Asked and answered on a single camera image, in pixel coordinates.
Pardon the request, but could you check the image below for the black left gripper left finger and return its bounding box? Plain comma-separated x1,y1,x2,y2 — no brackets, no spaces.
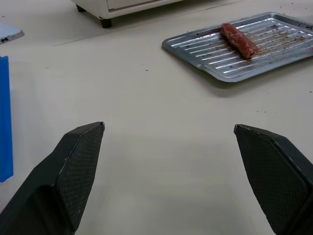
0,121,106,235

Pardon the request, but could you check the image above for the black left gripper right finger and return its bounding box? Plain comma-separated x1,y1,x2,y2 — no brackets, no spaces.
233,124,313,235

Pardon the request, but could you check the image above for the blue plastic container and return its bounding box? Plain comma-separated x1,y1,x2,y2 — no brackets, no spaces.
0,55,14,183

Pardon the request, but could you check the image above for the ribbed metal baking tray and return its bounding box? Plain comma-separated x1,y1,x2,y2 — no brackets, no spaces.
161,11,313,84

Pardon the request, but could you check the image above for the reddish-brown sausage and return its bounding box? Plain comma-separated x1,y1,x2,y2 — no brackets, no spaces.
221,23,259,59

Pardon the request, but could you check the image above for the white flat device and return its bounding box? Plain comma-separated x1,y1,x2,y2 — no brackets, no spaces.
0,21,25,45

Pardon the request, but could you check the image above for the white toaster oven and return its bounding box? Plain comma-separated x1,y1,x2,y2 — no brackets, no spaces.
70,0,186,28

